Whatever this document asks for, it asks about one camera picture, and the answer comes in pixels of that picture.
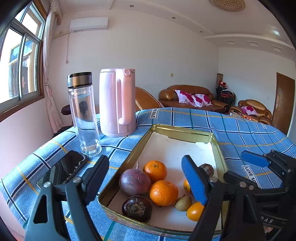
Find small smooth orange kumquat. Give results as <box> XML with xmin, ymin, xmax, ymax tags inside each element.
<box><xmin>186</xmin><ymin>201</ymin><xmax>204</xmax><ymax>221</ymax></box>

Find small yellow-green fruit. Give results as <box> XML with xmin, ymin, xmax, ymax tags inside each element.
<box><xmin>175</xmin><ymin>195</ymin><xmax>192</xmax><ymax>211</ymax></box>

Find large front mandarin orange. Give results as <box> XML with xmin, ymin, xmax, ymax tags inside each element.
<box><xmin>143</xmin><ymin>160</ymin><xmax>167</xmax><ymax>183</ymax></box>

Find purple passion fruit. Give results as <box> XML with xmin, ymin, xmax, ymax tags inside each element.
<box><xmin>119</xmin><ymin>161</ymin><xmax>151</xmax><ymax>197</ymax></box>

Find right hand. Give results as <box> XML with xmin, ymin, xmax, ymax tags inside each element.
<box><xmin>263</xmin><ymin>225</ymin><xmax>273</xmax><ymax>233</ymax></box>

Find blue plaid tablecloth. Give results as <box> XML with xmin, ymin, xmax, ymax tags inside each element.
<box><xmin>1</xmin><ymin>108</ymin><xmax>295</xmax><ymax>240</ymax></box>

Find brown leather armchair right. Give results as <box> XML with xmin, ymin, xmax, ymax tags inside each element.
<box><xmin>230</xmin><ymin>99</ymin><xmax>272</xmax><ymax>125</ymax></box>

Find brown leather armchair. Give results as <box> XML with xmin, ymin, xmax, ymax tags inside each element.
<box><xmin>230</xmin><ymin>99</ymin><xmax>272</xmax><ymax>125</ymax></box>
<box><xmin>135</xmin><ymin>86</ymin><xmax>164</xmax><ymax>111</ymax></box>

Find black smartphone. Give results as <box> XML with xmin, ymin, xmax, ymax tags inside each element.
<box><xmin>37</xmin><ymin>150</ymin><xmax>89</xmax><ymax>189</ymax></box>

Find floral pillow on armchair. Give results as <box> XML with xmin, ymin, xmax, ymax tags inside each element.
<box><xmin>241</xmin><ymin>105</ymin><xmax>258</xmax><ymax>116</ymax></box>

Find coffee table with items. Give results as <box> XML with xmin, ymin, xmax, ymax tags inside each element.
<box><xmin>229</xmin><ymin>112</ymin><xmax>253</xmax><ymax>121</ymax></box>

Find brown wooden door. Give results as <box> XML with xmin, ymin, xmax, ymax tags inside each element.
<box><xmin>272</xmin><ymin>72</ymin><xmax>295</xmax><ymax>135</ymax></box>

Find gold metal tin tray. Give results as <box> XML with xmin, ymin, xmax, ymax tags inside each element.
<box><xmin>98</xmin><ymin>124</ymin><xmax>228</xmax><ymax>240</ymax></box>

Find stacked dark chairs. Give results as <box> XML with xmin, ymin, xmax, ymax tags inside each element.
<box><xmin>216</xmin><ymin>80</ymin><xmax>236</xmax><ymax>106</ymax></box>

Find floral pillow right on sofa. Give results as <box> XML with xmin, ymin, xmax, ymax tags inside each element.
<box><xmin>193</xmin><ymin>94</ymin><xmax>212</xmax><ymax>108</ymax></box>

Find floral pillow on sofa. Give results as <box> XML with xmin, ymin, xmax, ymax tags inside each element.
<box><xmin>193</xmin><ymin>94</ymin><xmax>212</xmax><ymax>108</ymax></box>
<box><xmin>175</xmin><ymin>90</ymin><xmax>196</xmax><ymax>107</ymax></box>

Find floral pillow left on sofa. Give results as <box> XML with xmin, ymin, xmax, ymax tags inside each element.
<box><xmin>175</xmin><ymin>90</ymin><xmax>196</xmax><ymax>107</ymax></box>

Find brown leather three-seat sofa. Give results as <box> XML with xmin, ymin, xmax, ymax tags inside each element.
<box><xmin>159</xmin><ymin>85</ymin><xmax>229</xmax><ymax>113</ymax></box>

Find dark stool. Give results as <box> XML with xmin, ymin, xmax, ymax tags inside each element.
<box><xmin>61</xmin><ymin>105</ymin><xmax>71</xmax><ymax>115</ymax></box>

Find brown leather armchair near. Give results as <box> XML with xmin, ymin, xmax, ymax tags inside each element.
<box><xmin>135</xmin><ymin>86</ymin><xmax>164</xmax><ymax>111</ymax></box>

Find clear glass water bottle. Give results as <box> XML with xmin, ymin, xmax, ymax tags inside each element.
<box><xmin>67</xmin><ymin>72</ymin><xmax>102</xmax><ymax>157</ymax></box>

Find pink electric kettle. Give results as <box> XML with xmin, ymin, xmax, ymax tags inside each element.
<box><xmin>99</xmin><ymin>68</ymin><xmax>136</xmax><ymax>137</ymax></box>

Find woven ceiling lamp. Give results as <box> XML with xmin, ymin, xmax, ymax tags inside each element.
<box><xmin>209</xmin><ymin>0</ymin><xmax>246</xmax><ymax>12</ymax></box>

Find pink curtain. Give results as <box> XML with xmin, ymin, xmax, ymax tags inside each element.
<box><xmin>43</xmin><ymin>0</ymin><xmax>63</xmax><ymax>133</ymax></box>

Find window with frame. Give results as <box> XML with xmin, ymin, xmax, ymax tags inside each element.
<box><xmin>1</xmin><ymin>1</ymin><xmax>49</xmax><ymax>121</ymax></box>

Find white wall air conditioner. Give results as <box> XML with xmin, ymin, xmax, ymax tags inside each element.
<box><xmin>70</xmin><ymin>17</ymin><xmax>108</xmax><ymax>33</ymax></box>

